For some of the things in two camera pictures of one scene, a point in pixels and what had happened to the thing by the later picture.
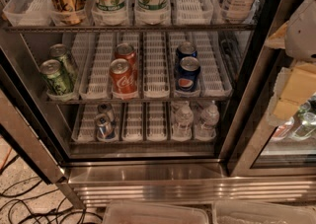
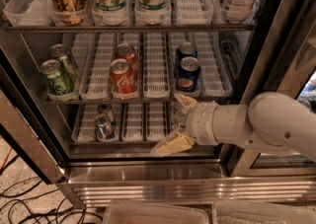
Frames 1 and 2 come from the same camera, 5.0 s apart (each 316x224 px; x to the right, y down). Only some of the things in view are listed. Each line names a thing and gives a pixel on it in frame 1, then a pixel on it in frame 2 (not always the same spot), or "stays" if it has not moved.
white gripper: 302,32 → 198,121
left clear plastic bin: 154,212 stays
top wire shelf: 222,28 stays
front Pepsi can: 188,74 stays
